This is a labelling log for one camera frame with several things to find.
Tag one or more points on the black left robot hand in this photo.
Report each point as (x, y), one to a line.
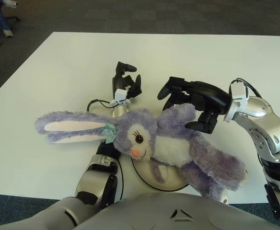
(118, 82)

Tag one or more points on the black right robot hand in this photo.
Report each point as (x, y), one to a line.
(209, 95)

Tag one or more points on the purple plush bunny doll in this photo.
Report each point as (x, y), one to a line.
(140, 124)

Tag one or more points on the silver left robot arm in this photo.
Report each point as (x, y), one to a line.
(92, 177)

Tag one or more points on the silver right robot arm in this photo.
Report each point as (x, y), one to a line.
(269, 115)

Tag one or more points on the white plate with black rim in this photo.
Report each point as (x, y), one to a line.
(171, 179)

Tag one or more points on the white sneaker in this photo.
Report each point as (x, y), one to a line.
(8, 33)
(10, 3)

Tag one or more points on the black office chair base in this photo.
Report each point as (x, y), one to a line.
(13, 18)

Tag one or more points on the grey robot torso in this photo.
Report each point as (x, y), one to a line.
(154, 213)

